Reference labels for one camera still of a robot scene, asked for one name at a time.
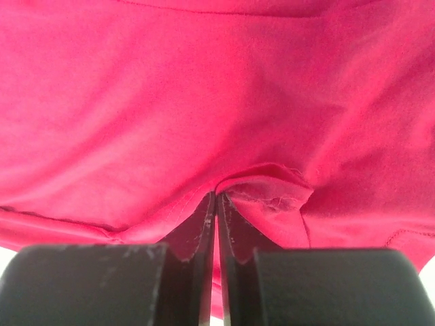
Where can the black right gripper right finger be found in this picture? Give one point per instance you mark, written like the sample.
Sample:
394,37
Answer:
265,284

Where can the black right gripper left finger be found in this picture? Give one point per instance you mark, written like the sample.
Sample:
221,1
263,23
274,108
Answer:
166,283

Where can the pink t shirt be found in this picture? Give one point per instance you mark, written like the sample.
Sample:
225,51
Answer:
316,117

